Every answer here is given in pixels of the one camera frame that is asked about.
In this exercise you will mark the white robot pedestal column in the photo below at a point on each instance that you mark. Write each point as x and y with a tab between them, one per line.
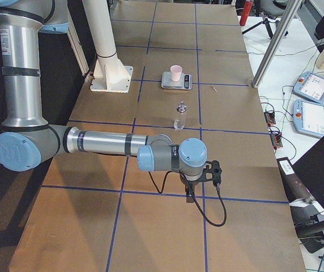
109	75

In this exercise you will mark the teach pendant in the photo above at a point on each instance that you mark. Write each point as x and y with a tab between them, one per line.
310	86
308	118

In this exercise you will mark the black tripod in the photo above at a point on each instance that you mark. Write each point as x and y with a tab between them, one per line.
266	22

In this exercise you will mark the upper teach pendant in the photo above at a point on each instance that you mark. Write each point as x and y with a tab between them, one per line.
310	86

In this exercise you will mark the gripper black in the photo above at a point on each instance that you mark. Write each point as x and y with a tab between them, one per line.
190	183

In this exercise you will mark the red fire extinguisher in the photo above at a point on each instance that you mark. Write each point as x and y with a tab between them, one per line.
245	12

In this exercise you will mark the upper orange connector box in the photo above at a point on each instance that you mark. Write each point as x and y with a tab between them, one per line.
270	118

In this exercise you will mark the aluminium frame post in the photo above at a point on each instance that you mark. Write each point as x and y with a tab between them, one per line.
285	21

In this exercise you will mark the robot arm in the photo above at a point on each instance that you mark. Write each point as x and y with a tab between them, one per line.
28	139

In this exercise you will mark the pink plastic cup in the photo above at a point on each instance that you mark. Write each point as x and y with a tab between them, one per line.
175	72

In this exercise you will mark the orange connector box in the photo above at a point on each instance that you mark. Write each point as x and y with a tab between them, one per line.
270	118
276	139

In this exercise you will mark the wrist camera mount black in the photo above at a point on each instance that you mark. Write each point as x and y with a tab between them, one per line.
212	172

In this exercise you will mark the black box with white label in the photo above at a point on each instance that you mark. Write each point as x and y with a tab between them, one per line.
295	189

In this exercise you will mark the lower orange connector box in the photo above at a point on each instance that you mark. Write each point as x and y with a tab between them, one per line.
276	139

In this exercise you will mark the lower teach pendant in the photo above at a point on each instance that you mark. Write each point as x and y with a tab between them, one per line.
308	118

